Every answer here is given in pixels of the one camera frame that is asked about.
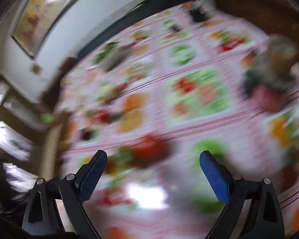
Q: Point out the wooden glass panel door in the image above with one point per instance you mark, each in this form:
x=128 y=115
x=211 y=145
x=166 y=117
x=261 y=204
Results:
x=12 y=134

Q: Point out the framed wall painting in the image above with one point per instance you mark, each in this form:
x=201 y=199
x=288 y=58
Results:
x=44 y=12

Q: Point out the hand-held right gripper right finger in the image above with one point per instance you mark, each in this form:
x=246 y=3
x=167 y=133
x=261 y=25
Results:
x=215 y=176

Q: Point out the fruit and flower printed tablecloth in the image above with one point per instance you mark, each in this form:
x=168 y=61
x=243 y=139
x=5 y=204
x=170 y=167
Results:
x=159 y=84

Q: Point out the red tomato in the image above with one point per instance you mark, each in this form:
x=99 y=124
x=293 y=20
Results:
x=152 y=149

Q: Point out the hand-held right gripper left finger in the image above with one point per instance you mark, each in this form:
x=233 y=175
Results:
x=92 y=174

